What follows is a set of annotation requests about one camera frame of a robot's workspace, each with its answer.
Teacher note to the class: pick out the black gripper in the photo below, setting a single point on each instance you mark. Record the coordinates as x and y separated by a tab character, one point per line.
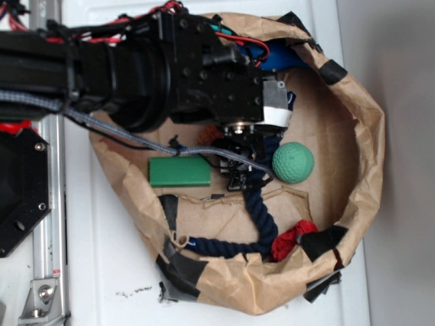
200	80

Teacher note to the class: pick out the orange spiral shell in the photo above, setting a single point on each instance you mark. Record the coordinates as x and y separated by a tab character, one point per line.
208	135

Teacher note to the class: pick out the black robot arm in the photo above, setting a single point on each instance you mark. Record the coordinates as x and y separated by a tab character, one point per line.
144	71

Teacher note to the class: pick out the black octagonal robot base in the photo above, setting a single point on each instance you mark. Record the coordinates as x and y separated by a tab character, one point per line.
25	192

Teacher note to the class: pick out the green dimpled ball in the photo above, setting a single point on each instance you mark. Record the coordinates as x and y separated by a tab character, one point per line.
293	162

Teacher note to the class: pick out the blue plastic bottle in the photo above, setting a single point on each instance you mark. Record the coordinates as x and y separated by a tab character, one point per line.
268	56

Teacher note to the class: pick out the green rectangular block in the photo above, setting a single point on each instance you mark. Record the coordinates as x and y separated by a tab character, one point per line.
179	172

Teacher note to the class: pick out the red paper flower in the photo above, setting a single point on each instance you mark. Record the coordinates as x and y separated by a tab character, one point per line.
283	245

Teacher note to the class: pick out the brown paper bag tray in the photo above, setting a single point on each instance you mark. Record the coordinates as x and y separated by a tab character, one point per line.
343	126

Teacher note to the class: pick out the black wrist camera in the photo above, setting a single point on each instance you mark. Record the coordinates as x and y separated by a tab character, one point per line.
249	145

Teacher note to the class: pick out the aluminium extrusion rail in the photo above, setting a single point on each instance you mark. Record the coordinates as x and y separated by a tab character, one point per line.
50	234

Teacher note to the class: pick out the metal corner bracket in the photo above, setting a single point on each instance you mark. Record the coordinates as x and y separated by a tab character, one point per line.
43	303

